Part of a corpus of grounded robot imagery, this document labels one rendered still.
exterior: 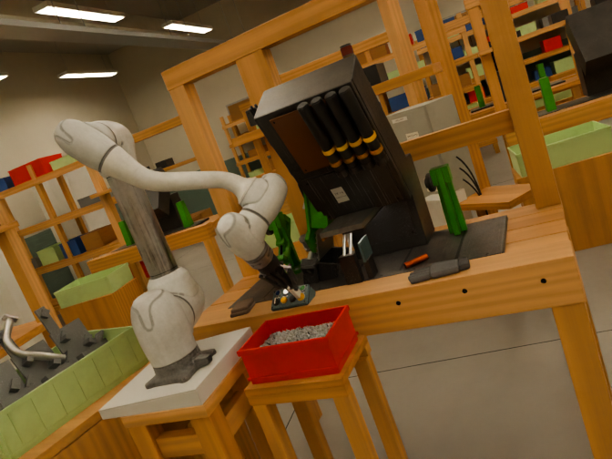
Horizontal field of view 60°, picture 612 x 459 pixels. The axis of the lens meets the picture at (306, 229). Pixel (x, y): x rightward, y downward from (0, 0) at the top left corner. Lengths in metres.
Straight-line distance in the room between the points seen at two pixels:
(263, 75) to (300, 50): 10.01
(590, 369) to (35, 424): 1.82
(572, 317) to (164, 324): 1.22
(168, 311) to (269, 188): 0.49
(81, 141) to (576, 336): 1.57
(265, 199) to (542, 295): 0.87
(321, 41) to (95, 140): 10.77
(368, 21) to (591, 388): 10.79
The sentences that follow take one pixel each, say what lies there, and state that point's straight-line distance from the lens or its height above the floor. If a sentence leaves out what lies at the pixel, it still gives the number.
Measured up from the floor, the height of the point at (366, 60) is 2.05.
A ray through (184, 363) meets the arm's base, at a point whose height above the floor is 0.94.
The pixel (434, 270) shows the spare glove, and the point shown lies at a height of 0.92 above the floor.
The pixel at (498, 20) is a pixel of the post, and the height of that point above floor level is 1.60.
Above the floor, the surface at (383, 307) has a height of 0.84.
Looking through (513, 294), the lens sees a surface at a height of 0.81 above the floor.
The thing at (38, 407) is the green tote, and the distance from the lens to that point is 2.18.
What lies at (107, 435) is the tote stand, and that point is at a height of 0.69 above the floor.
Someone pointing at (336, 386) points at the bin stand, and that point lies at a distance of 1.59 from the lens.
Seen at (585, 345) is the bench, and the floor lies 0.61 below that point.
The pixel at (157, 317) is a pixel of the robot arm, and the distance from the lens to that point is 1.71.
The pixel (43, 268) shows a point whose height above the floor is 0.82.
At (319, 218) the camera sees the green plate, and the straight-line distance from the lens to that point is 2.03.
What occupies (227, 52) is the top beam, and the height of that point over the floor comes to 1.90.
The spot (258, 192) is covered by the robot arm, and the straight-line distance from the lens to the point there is 1.67.
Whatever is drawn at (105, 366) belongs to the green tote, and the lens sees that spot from 2.30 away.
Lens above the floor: 1.51
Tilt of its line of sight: 11 degrees down
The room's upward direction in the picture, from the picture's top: 20 degrees counter-clockwise
